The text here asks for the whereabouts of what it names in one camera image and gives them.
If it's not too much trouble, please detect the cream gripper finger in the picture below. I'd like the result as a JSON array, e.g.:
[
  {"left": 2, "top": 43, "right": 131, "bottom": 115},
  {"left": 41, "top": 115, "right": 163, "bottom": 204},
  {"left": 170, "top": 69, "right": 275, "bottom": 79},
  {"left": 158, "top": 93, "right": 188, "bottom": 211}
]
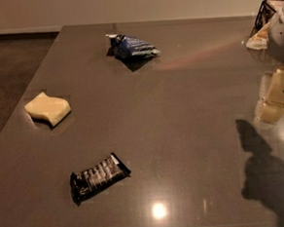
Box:
[
  {"left": 246, "top": 22, "right": 270, "bottom": 51},
  {"left": 255, "top": 67, "right": 284, "bottom": 124}
]

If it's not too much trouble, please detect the yellow sponge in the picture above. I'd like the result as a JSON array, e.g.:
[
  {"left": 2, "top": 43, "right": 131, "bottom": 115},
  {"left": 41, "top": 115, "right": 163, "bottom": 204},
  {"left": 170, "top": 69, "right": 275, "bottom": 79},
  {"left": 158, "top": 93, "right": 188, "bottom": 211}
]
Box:
[{"left": 24, "top": 93, "right": 72, "bottom": 127}]

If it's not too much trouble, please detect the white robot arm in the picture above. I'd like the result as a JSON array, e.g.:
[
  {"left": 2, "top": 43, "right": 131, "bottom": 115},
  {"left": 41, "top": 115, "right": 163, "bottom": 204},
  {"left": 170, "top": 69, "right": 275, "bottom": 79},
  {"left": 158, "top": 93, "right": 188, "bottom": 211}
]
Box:
[{"left": 246, "top": 0, "right": 284, "bottom": 124}]

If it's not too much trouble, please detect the blue snack bag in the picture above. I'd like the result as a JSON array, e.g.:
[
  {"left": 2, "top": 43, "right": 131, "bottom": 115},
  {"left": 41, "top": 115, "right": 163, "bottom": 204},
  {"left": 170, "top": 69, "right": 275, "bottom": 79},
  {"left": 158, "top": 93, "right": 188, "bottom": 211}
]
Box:
[{"left": 105, "top": 34, "right": 161, "bottom": 60}]

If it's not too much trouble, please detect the black candy bar wrapper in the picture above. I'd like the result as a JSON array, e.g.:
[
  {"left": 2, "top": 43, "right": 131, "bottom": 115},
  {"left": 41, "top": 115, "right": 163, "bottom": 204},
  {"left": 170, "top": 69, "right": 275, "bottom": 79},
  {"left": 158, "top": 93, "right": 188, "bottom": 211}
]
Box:
[{"left": 69, "top": 153, "right": 130, "bottom": 205}]

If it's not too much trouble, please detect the black wire basket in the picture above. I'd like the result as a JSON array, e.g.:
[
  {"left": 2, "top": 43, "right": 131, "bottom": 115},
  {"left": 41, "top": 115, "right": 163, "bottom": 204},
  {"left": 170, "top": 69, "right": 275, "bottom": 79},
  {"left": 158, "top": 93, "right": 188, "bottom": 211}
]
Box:
[{"left": 254, "top": 0, "right": 284, "bottom": 30}]

